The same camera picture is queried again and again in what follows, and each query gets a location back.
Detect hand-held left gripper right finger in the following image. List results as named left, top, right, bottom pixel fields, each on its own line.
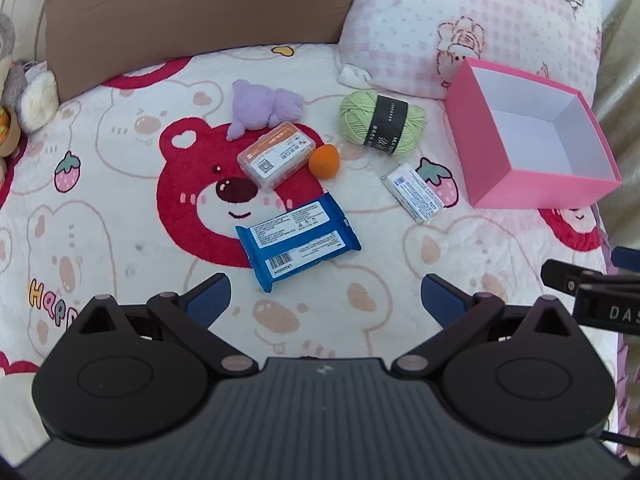
left=394, top=274, right=582, bottom=377

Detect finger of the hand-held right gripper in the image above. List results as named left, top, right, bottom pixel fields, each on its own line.
left=541, top=259, right=608, bottom=295
left=612, top=246, right=640, bottom=273

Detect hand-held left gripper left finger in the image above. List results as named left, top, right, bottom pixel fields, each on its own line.
left=69, top=274, right=257, bottom=377

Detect pink cardboard box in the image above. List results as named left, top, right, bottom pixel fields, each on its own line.
left=444, top=57, right=623, bottom=210

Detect blue wet wipes packet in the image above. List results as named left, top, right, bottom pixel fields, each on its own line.
left=235, top=192, right=362, bottom=293

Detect small white packet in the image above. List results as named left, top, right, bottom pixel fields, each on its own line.
left=380, top=162, right=446, bottom=225

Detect clear floss pick box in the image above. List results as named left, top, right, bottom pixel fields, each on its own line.
left=236, top=121, right=326, bottom=192

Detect orange makeup sponge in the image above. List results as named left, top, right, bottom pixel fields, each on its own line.
left=308, top=143, right=342, bottom=181

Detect purple plush toy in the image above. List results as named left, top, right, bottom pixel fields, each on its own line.
left=226, top=79, right=305, bottom=142

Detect green yarn ball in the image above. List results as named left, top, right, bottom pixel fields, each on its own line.
left=339, top=90, right=427, bottom=150

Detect bear printed blanket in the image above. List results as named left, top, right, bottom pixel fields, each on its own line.
left=0, top=42, right=633, bottom=461

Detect grey rabbit plush toy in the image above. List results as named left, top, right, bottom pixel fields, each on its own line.
left=0, top=10, right=61, bottom=161

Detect brown pillow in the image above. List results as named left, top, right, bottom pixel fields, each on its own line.
left=42, top=0, right=361, bottom=103

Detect pink checked pillow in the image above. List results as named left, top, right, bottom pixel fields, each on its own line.
left=337, top=0, right=603, bottom=103

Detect white bed headboard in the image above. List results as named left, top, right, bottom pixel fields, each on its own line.
left=0, top=0, right=48, bottom=66

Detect black cable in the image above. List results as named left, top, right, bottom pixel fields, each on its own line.
left=600, top=430, right=640, bottom=448

